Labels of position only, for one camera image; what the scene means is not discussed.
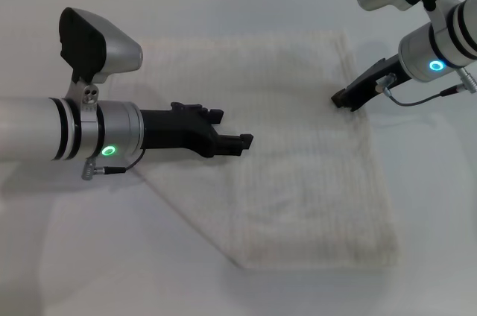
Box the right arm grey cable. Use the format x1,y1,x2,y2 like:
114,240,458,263
375,67,477,107

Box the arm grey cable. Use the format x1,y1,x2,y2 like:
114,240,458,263
375,67,477,107
81,149,145,182

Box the white ribbed towel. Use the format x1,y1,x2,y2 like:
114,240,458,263
110,30,398,271

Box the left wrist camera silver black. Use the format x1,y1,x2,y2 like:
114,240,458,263
58,7,144,85

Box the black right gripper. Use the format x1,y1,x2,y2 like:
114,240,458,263
330,55,412,113

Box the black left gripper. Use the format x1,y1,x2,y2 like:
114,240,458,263
139,101,255,159

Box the left arm grey cable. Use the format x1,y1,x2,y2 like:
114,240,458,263
81,149,145,182

